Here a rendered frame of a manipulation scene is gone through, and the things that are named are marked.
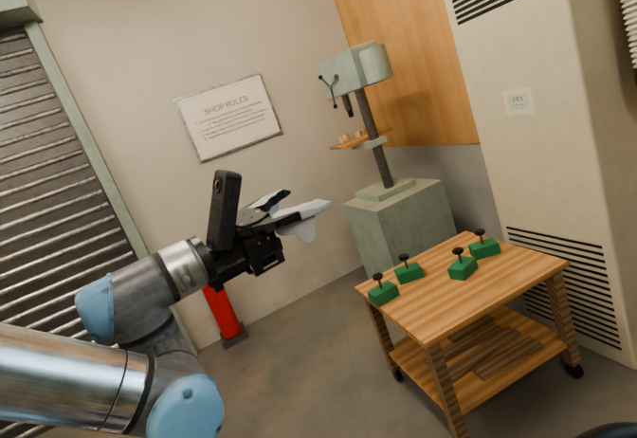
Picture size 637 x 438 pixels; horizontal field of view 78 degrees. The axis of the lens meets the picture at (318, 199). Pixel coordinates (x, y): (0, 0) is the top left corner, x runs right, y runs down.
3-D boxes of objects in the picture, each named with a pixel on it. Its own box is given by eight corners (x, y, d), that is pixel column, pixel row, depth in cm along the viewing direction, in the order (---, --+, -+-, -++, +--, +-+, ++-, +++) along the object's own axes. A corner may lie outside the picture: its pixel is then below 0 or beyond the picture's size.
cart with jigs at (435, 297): (489, 319, 211) (460, 209, 196) (593, 376, 157) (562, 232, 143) (386, 379, 194) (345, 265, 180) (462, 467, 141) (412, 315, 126)
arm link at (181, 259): (152, 246, 56) (165, 262, 50) (182, 231, 58) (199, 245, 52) (172, 288, 59) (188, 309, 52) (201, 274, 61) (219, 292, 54)
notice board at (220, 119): (282, 133, 293) (260, 71, 282) (282, 133, 291) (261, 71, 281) (200, 163, 274) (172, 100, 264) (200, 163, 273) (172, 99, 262)
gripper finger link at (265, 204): (283, 215, 74) (257, 240, 66) (274, 186, 72) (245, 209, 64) (298, 214, 72) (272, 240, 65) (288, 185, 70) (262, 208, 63)
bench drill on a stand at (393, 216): (422, 263, 296) (356, 53, 260) (485, 287, 239) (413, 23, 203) (369, 293, 280) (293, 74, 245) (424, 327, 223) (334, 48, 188)
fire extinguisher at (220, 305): (244, 326, 297) (213, 256, 284) (248, 337, 280) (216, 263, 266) (222, 338, 292) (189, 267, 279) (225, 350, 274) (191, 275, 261)
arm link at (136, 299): (100, 338, 54) (70, 284, 52) (176, 298, 59) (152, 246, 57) (101, 360, 47) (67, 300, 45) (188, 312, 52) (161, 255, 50)
